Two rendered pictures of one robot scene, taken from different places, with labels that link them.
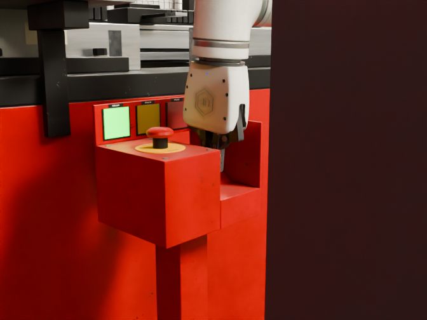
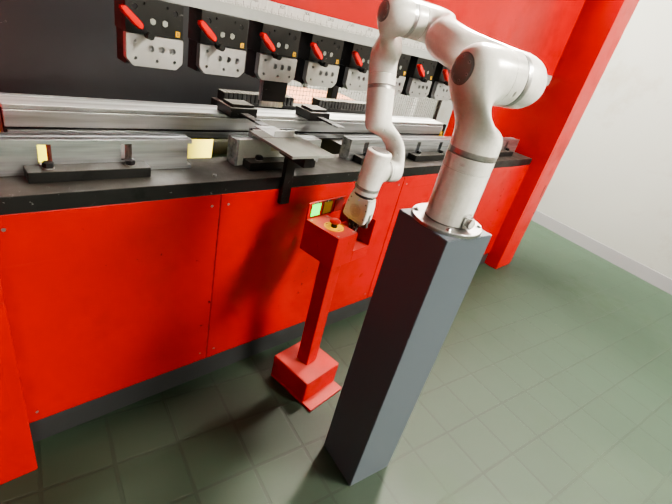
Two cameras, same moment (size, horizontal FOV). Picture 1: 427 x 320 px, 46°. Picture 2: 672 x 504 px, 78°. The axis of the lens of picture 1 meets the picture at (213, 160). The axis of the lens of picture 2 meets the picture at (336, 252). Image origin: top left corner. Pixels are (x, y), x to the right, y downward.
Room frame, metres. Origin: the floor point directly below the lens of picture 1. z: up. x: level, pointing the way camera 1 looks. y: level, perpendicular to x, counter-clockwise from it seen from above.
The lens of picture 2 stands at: (-0.58, 0.25, 1.39)
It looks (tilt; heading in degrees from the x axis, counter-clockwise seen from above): 28 degrees down; 351
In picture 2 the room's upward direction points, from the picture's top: 14 degrees clockwise
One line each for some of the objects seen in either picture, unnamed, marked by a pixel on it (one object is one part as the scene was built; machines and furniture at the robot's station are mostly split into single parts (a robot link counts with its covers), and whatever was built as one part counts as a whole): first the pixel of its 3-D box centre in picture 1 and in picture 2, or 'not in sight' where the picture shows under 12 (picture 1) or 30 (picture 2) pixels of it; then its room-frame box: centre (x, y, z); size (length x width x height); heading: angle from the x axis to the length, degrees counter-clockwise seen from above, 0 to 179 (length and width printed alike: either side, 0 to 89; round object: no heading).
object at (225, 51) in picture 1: (219, 50); (366, 189); (0.77, -0.01, 0.92); 0.09 x 0.08 x 0.03; 46
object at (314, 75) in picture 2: not in sight; (317, 60); (1.09, 0.23, 1.26); 0.15 x 0.09 x 0.17; 130
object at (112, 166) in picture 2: not in sight; (91, 171); (0.55, 0.79, 0.89); 0.30 x 0.05 x 0.03; 130
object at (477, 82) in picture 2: not in sight; (480, 102); (0.40, -0.14, 1.30); 0.19 x 0.12 x 0.24; 114
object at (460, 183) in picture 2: not in sight; (458, 189); (0.41, -0.17, 1.09); 0.19 x 0.19 x 0.18
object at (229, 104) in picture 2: not in sight; (247, 113); (1.11, 0.46, 1.01); 0.26 x 0.12 x 0.05; 40
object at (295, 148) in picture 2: (46, 1); (290, 143); (0.86, 0.27, 1.00); 0.26 x 0.18 x 0.01; 40
